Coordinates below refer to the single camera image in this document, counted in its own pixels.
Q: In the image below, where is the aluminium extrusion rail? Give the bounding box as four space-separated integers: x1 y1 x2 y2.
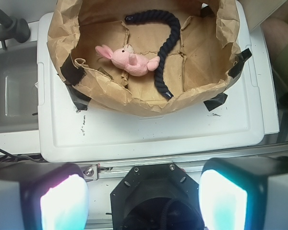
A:
83 146 288 180

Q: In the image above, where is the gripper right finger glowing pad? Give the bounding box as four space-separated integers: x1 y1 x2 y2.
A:
199 157 288 230

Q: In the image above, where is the black tape strip left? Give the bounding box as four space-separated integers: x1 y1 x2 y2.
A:
60 54 91 111

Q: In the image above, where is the brown paper bag tray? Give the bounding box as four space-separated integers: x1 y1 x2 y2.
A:
48 0 240 116

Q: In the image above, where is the pink plush bunny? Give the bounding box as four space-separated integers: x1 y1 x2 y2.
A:
95 44 160 77

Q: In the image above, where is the black octagonal mount plate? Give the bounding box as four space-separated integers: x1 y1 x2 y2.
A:
110 163 205 230

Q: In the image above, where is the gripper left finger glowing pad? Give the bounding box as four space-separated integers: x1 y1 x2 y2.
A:
0 162 89 230

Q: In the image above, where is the black thin wire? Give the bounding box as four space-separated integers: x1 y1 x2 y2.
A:
0 142 43 165

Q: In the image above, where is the black tape strip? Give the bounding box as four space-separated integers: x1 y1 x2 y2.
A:
204 92 228 112
60 54 91 111
228 48 252 79

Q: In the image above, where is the dark blue twisted rope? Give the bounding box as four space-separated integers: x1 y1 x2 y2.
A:
124 9 181 100

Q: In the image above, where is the black faucet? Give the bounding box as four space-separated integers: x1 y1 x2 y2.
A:
0 9 31 50

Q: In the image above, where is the black tape strip bottom right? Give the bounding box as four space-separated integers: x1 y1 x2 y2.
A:
204 92 228 112

